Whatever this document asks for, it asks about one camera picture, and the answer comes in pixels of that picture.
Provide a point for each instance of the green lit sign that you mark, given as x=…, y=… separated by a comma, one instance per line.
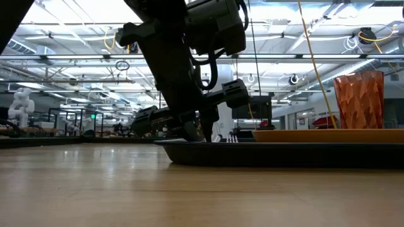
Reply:
x=93, y=116

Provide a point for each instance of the red storage bin stack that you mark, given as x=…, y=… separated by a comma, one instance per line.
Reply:
x=323, y=122

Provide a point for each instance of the small black ceiling reel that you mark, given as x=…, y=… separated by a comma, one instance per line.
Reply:
x=293, y=79

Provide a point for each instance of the orange plate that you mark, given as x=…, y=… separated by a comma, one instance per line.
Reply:
x=315, y=136

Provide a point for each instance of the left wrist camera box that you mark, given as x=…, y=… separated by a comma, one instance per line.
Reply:
x=214, y=25

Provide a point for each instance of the black plastic tray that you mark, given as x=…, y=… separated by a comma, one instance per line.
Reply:
x=268, y=156

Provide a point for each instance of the red faceted plastic cup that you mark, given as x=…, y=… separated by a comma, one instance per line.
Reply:
x=360, y=101

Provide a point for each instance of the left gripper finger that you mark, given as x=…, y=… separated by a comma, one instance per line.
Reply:
x=209, y=119
x=193, y=130

